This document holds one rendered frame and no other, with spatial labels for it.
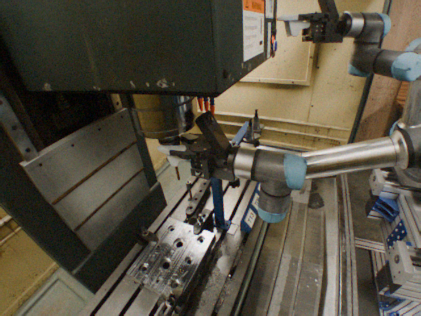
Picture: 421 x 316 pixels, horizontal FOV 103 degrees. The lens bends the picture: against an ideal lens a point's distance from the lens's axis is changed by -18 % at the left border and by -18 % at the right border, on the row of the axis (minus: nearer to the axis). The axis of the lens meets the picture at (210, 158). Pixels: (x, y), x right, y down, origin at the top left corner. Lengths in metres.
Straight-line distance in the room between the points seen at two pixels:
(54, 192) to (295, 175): 0.78
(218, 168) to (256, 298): 0.66
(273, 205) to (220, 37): 0.36
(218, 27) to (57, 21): 0.32
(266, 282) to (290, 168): 0.69
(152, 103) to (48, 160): 0.50
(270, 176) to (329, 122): 1.11
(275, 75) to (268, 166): 1.04
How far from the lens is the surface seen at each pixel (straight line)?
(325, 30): 0.70
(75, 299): 1.43
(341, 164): 0.57
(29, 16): 0.58
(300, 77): 1.40
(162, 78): 0.32
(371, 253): 1.98
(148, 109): 0.43
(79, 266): 1.13
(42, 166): 0.82
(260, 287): 1.01
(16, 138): 0.79
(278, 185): 0.44
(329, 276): 1.21
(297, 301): 1.05
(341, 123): 1.51
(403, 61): 0.72
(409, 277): 1.00
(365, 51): 0.80
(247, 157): 0.43
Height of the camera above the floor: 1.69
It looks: 34 degrees down
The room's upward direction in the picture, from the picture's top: 6 degrees counter-clockwise
